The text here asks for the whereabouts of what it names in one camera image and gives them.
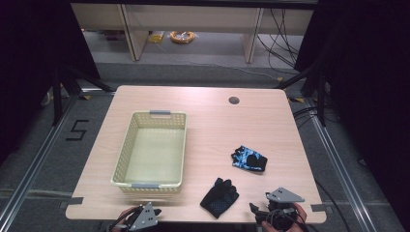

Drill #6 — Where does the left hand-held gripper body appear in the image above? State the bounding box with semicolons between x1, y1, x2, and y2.
126;201;161;232

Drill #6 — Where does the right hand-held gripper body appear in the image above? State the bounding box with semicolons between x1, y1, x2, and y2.
256;187;306;232

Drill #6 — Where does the blue and black glove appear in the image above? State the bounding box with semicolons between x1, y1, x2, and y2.
230;145;269;173

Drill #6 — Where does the pale yellow plastic basket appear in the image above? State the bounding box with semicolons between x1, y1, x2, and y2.
110;109;189;194

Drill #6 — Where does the person's left hand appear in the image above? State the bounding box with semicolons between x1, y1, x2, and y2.
114;206;140;232

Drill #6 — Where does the person's right hand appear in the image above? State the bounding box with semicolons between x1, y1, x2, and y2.
261;202;309;232

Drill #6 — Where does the black metal stand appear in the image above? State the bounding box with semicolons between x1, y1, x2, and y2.
51;63;115;128
274;63;328;128

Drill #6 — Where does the black curtain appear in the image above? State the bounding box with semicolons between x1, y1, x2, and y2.
293;0;410;232
0;0;102;165

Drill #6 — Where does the yellow packet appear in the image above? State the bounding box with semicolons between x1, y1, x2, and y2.
147;30;165;44

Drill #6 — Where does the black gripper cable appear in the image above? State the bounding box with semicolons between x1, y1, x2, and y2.
107;209;140;232
270;209;314;232

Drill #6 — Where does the black floor cable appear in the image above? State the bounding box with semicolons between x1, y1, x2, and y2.
312;178;352;232

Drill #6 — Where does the aluminium floor rail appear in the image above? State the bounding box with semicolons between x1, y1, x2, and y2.
304;98;402;232
0;93;80;224

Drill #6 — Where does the bundle of black cables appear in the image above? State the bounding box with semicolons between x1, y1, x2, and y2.
255;8;302;70

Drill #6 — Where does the orange cable coil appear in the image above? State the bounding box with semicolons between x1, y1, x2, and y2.
169;30;196;44

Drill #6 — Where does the white desk frame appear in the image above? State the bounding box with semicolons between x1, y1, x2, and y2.
70;2;315;65

